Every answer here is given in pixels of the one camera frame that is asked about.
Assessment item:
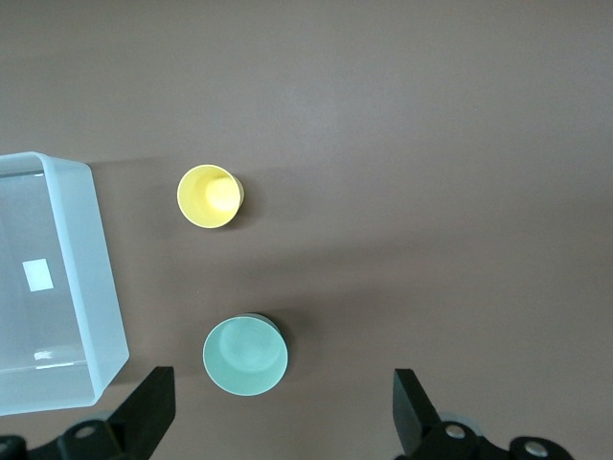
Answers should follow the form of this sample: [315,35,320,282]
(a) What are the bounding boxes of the yellow plastic cup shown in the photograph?
[176,164,246,230]

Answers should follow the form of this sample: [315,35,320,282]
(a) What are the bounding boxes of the translucent white plastic bin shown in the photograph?
[0,150,131,417]

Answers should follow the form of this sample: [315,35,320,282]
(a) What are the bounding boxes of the light green bowl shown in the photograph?
[201,312,290,397]

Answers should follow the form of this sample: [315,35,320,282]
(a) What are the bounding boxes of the white rectangular label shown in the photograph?
[21,258,56,292]

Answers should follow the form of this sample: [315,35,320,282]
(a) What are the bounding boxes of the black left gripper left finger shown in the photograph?
[0,366,176,460]

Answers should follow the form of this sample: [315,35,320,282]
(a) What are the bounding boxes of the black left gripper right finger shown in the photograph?
[393,368,574,460]

